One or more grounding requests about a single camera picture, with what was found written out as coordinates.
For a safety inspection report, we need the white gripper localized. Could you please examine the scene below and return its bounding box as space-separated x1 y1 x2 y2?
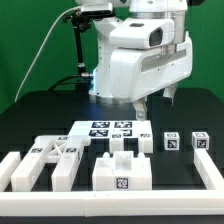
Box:
109 18 192 120

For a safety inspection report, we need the white chair seat part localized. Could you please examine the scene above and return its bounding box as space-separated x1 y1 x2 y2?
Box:
92 151 152 191

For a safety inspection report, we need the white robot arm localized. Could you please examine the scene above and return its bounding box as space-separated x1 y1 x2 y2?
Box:
75 0 203 120

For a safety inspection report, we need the white tagged cube left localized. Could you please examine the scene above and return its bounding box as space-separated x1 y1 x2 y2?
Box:
164 132 180 150

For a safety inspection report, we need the white tagged cube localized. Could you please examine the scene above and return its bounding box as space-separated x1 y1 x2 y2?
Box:
192 132 210 150
164 132 180 150

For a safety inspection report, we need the white tagged cube right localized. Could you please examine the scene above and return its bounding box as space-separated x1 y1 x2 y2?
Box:
192 132 210 150

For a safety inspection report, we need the white U-shaped border fence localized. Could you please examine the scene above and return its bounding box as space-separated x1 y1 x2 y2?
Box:
0 149 224 217

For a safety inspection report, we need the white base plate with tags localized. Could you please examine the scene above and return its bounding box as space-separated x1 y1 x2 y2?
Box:
69 120 152 139

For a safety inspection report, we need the black cable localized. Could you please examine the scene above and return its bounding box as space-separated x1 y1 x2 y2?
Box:
48 73 94 92

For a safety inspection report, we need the white chair back frame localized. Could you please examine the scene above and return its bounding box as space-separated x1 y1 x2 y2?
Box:
11 135 91 192

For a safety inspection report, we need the black camera stand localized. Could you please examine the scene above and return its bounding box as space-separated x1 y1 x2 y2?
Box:
62 9 116 94

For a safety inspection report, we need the grey camera on stand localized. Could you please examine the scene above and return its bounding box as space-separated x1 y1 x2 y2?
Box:
81 3 113 16

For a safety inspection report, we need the white cable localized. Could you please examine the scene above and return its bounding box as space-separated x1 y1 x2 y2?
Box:
14 5 83 103

